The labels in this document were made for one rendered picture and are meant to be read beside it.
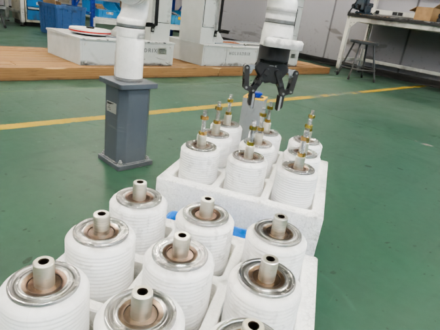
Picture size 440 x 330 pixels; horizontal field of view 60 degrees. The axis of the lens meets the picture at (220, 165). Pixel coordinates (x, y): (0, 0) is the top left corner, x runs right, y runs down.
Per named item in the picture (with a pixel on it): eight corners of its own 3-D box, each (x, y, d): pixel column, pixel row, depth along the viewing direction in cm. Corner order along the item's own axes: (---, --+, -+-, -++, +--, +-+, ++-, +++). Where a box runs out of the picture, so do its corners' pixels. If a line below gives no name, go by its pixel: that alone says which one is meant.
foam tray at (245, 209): (150, 241, 97) (156, 177, 90) (201, 184, 132) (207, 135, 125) (305, 286, 88) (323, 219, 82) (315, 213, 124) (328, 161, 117)
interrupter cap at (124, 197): (107, 203, 62) (107, 200, 62) (129, 186, 69) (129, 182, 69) (150, 215, 60) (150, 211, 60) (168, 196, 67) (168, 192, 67)
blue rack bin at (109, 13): (80, 13, 560) (80, -3, 552) (103, 16, 587) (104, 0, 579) (97, 17, 530) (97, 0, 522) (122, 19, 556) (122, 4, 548)
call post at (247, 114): (228, 183, 136) (242, 97, 124) (234, 177, 142) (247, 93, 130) (248, 188, 134) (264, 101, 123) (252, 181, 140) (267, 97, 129)
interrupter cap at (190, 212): (175, 221, 60) (175, 217, 59) (191, 201, 67) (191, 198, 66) (222, 234, 58) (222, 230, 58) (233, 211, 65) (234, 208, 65)
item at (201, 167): (188, 199, 105) (195, 137, 99) (218, 211, 101) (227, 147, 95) (167, 212, 98) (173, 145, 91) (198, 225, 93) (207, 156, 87)
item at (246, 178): (248, 213, 103) (259, 150, 96) (261, 233, 94) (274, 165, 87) (213, 214, 100) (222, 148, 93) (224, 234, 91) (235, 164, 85)
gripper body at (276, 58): (287, 43, 96) (280, 81, 99) (255, 39, 94) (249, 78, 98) (297, 46, 89) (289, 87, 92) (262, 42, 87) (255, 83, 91)
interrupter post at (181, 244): (167, 258, 51) (170, 237, 50) (175, 249, 53) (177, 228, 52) (184, 263, 50) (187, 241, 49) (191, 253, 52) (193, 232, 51)
